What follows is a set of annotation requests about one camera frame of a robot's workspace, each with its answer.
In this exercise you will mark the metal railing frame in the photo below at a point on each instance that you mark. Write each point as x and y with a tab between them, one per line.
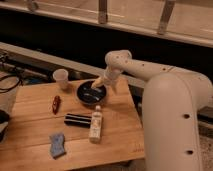
188	21

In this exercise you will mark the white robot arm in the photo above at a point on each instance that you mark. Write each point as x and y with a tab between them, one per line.
171	98

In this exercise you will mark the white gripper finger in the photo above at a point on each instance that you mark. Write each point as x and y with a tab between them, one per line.
97	83

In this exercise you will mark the dark ceramic bowl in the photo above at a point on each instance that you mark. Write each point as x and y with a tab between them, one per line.
89	96

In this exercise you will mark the red pocket knife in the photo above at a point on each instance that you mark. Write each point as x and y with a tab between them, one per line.
56	104

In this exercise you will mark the black striped box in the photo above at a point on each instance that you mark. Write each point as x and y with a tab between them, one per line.
77	120

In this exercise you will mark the blue sponge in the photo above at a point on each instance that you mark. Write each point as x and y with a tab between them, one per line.
57	145

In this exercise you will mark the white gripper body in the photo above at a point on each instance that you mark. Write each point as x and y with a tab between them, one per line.
110	76

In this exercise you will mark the white plastic cup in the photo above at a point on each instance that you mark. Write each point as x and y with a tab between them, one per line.
61	78

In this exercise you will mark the white bottle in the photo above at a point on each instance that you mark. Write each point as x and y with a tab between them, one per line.
96	125

